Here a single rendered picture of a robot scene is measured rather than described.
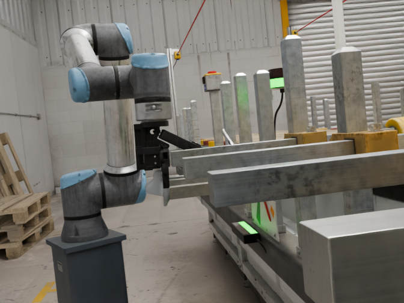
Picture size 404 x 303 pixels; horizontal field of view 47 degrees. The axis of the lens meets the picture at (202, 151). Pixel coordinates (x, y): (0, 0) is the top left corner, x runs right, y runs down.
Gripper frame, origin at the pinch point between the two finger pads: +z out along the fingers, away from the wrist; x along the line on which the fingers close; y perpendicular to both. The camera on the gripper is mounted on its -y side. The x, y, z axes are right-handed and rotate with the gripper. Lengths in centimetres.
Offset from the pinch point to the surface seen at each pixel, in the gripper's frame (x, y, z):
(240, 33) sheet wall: -792, -197, -194
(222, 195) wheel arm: 76, -2, -12
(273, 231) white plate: 2.6, -26.1, 9.6
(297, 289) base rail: 22.8, -25.1, 17.5
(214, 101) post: -79, -26, -28
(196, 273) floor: -198, -24, 83
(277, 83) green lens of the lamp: -2.0, -30.5, -28.0
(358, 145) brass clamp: 52, -26, -14
